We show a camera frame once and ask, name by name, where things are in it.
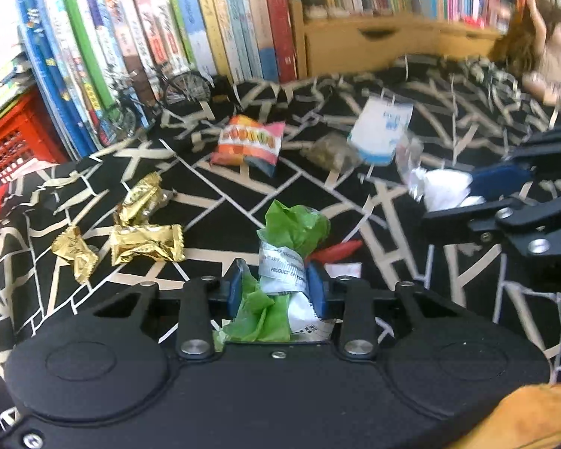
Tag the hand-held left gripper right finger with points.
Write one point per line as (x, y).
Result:
(319, 290)

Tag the brown-haired doll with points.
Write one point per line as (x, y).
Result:
(549, 51)

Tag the black model bicycle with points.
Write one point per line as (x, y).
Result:
(187, 88)

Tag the row of tall picture books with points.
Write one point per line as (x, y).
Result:
(145, 32)

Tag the red plastic crate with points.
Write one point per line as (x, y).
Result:
(14, 140)

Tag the white paper scrap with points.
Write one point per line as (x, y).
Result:
(343, 272)

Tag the red plastic wrapper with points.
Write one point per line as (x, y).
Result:
(336, 251)

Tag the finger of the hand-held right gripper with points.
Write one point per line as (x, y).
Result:
(533, 224)
(500, 180)

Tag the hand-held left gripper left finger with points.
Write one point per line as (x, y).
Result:
(236, 285)

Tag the black white patterned blanket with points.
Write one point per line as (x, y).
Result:
(215, 206)

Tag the person's left forearm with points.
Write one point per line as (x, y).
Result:
(533, 416)

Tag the green plastic wrapper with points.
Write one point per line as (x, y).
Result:
(294, 224)

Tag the greyish clear plastic bag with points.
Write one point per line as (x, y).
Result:
(329, 149)

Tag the white wrapper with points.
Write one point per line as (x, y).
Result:
(449, 189)

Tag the wooden drawer unit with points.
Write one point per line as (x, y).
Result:
(378, 42)

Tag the white blue packet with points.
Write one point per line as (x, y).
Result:
(381, 131)

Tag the gold foil candy wrapper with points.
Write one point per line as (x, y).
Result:
(147, 243)
(140, 199)
(75, 252)

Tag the small dark-haired figurine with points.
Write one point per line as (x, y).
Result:
(315, 0)

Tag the orange pink snack packet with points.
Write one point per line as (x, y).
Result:
(245, 145)

